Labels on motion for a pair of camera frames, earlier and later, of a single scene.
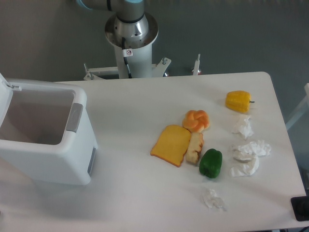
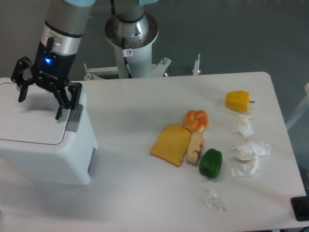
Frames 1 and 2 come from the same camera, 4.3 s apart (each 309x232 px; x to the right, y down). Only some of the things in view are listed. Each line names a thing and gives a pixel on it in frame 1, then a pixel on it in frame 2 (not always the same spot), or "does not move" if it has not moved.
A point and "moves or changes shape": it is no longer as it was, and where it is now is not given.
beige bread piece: [196, 143] does not move
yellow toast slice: [171, 146] does not move
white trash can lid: [6, 93] moves or changes shape
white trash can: [47, 135] does not move
